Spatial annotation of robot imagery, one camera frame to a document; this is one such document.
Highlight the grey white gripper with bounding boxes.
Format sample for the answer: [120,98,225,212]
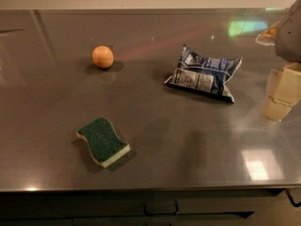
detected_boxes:
[255,0,301,121]

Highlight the blue chip bag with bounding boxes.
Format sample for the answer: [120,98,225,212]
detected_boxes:
[165,45,243,104]

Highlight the green and yellow sponge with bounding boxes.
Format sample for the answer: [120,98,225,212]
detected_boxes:
[76,118,131,169]

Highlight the orange ball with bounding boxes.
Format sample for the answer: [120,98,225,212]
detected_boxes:
[92,46,114,69]

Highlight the black side handle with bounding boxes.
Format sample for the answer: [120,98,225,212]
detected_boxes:
[285,187,301,208]

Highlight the black drawer handle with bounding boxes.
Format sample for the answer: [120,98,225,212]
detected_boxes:
[143,200,179,217]

